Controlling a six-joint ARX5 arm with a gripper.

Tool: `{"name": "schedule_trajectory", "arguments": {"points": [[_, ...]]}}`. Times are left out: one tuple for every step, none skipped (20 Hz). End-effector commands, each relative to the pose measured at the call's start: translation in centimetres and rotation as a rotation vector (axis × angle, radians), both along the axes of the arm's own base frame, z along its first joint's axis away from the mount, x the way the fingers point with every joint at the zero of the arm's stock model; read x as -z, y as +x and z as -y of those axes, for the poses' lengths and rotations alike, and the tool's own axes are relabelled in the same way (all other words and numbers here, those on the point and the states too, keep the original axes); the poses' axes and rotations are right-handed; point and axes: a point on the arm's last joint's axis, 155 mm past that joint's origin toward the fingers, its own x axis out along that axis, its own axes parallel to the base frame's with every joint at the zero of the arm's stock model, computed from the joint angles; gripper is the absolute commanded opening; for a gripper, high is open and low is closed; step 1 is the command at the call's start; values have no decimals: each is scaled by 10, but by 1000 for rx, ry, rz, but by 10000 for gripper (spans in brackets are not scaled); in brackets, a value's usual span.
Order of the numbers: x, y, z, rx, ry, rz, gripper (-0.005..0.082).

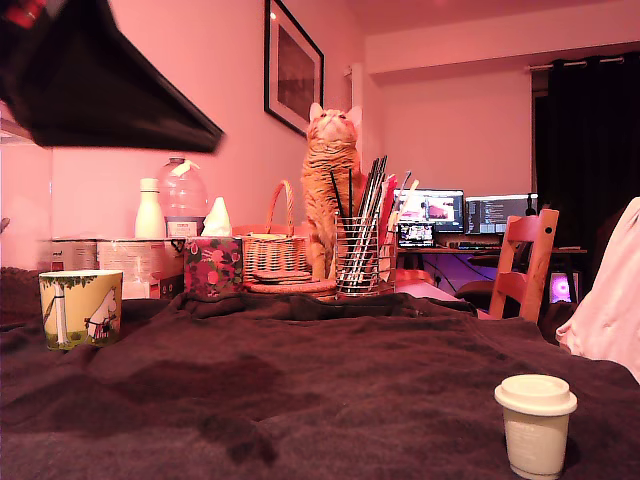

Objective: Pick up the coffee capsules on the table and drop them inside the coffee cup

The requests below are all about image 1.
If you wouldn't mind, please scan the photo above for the cream white coffee capsule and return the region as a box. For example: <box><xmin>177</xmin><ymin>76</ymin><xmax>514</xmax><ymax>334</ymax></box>
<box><xmin>494</xmin><ymin>373</ymin><xmax>579</xmax><ymax>480</ymax></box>

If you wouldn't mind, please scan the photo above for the white insulated bottle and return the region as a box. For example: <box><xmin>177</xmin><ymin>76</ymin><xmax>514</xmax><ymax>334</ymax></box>
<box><xmin>133</xmin><ymin>177</ymin><xmax>167</xmax><ymax>240</ymax></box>

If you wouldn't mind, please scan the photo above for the large clear water bottle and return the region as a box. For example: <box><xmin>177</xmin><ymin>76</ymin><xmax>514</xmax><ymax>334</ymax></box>
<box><xmin>157</xmin><ymin>156</ymin><xmax>210</xmax><ymax>237</ymax></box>

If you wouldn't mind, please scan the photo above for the small printed cardboard box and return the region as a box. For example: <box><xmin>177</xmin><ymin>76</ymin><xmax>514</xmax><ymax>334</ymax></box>
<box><xmin>37</xmin><ymin>238</ymin><xmax>99</xmax><ymax>274</ymax></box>

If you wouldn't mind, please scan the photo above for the white tissue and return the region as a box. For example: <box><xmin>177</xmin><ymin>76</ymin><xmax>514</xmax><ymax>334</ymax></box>
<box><xmin>200</xmin><ymin>196</ymin><xmax>233</xmax><ymax>238</ymax></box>

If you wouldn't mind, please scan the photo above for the large printed cardboard box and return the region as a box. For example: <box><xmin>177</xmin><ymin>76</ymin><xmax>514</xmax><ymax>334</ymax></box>
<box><xmin>97</xmin><ymin>238</ymin><xmax>186</xmax><ymax>300</ymax></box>

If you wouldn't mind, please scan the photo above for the floral tissue box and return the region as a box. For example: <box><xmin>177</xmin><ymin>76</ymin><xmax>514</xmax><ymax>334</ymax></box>
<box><xmin>183</xmin><ymin>236</ymin><xmax>245</xmax><ymax>300</ymax></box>

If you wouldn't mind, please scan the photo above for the yellow illustrated cartoon mug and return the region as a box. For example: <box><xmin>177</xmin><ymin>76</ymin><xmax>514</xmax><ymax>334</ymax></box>
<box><xmin>38</xmin><ymin>269</ymin><xmax>124</xmax><ymax>352</ymax></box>

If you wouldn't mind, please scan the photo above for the orange tabby cat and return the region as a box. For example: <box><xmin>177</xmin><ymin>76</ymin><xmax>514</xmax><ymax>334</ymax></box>
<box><xmin>299</xmin><ymin>102</ymin><xmax>364</xmax><ymax>281</ymax></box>

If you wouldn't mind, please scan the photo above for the stack of cork coasters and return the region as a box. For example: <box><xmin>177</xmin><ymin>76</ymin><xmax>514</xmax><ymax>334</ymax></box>
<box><xmin>245</xmin><ymin>269</ymin><xmax>338</xmax><ymax>301</ymax></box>

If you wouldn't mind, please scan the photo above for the dark chopstick set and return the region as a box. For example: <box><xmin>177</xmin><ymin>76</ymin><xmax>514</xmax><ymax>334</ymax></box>
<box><xmin>347</xmin><ymin>154</ymin><xmax>390</xmax><ymax>294</ymax></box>

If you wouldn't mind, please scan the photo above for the red flat utensil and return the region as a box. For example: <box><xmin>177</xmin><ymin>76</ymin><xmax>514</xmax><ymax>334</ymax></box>
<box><xmin>378</xmin><ymin>172</ymin><xmax>400</xmax><ymax>241</ymax></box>

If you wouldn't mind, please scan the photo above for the dark fleece table cloth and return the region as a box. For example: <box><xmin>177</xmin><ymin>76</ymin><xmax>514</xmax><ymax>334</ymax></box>
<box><xmin>0</xmin><ymin>267</ymin><xmax>640</xmax><ymax>480</ymax></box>

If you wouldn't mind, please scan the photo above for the small laptop screen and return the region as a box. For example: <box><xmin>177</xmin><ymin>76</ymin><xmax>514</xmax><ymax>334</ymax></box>
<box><xmin>398</xmin><ymin>222</ymin><xmax>436</xmax><ymax>249</ymax></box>

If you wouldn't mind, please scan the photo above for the monitor showing video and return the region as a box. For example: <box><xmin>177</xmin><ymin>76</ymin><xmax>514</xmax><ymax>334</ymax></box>
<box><xmin>394</xmin><ymin>188</ymin><xmax>466</xmax><ymax>234</ymax></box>

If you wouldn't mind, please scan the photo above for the monitor showing code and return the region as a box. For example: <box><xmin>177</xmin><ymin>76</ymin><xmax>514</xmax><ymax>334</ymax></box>
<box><xmin>465</xmin><ymin>193</ymin><xmax>540</xmax><ymax>236</ymax></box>

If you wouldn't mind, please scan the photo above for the wooden chair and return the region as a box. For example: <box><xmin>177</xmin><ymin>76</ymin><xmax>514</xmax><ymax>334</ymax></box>
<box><xmin>477</xmin><ymin>208</ymin><xmax>561</xmax><ymax>324</ymax></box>

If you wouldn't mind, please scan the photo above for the curtain rod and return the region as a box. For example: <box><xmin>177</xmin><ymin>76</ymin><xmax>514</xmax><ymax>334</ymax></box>
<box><xmin>527</xmin><ymin>52</ymin><xmax>640</xmax><ymax>72</ymax></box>

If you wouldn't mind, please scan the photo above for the wooden desk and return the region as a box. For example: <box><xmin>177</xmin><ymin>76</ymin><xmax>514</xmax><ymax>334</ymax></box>
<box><xmin>397</xmin><ymin>244</ymin><xmax>589</xmax><ymax>301</ymax></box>

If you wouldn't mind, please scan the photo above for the black curtain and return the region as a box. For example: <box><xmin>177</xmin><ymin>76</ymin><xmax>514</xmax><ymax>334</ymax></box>
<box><xmin>533</xmin><ymin>52</ymin><xmax>640</xmax><ymax>301</ymax></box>

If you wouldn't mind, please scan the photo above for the computer case with glowing fan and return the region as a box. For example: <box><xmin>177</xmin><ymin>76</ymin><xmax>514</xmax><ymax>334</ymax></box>
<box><xmin>549</xmin><ymin>269</ymin><xmax>581</xmax><ymax>305</ymax></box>

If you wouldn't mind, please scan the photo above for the pale pink hanging garment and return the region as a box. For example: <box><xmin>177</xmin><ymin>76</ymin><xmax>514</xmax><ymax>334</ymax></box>
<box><xmin>555</xmin><ymin>196</ymin><xmax>640</xmax><ymax>386</ymax></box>

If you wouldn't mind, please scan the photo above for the black framed wall picture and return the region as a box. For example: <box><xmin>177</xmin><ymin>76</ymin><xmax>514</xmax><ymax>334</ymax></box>
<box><xmin>263</xmin><ymin>0</ymin><xmax>326</xmax><ymax>137</ymax></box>

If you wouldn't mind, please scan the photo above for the wicker basket with handle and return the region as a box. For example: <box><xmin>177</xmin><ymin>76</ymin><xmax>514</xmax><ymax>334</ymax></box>
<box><xmin>242</xmin><ymin>179</ymin><xmax>310</xmax><ymax>287</ymax></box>

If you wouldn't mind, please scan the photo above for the wire utensil rack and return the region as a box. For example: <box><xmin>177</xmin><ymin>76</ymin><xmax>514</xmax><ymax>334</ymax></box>
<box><xmin>334</xmin><ymin>212</ymin><xmax>399</xmax><ymax>300</ymax></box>

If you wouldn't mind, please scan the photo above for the pale spatula handle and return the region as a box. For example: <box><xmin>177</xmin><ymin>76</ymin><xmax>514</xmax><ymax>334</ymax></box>
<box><xmin>394</xmin><ymin>178</ymin><xmax>421</xmax><ymax>221</ymax></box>

